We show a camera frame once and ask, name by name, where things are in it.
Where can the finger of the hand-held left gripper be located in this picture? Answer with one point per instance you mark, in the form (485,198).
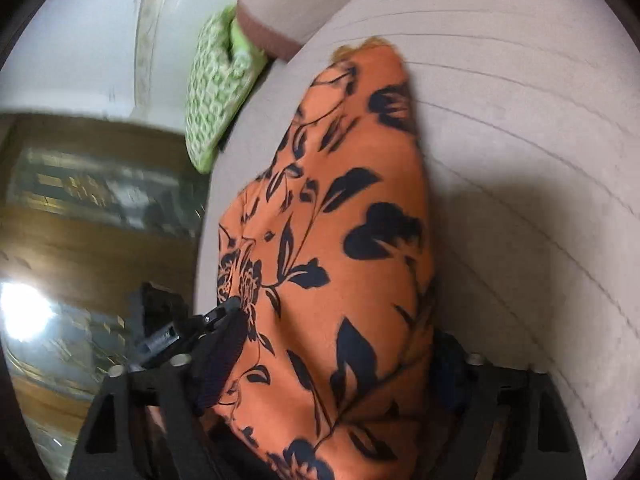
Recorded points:
(220,311)

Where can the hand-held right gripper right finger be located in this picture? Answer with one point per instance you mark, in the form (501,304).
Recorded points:
(450,375)

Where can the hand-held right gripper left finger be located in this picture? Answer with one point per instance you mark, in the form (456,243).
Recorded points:
(220,357)

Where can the orange black patterned garment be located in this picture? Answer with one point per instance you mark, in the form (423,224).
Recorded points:
(350,270)

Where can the wooden glass cabinet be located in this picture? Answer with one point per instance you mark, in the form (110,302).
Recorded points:
(75,250)

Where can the pink sofa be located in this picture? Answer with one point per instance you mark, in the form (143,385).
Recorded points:
(525,160)

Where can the green patterned cloth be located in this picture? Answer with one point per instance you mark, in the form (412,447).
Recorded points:
(215,80)

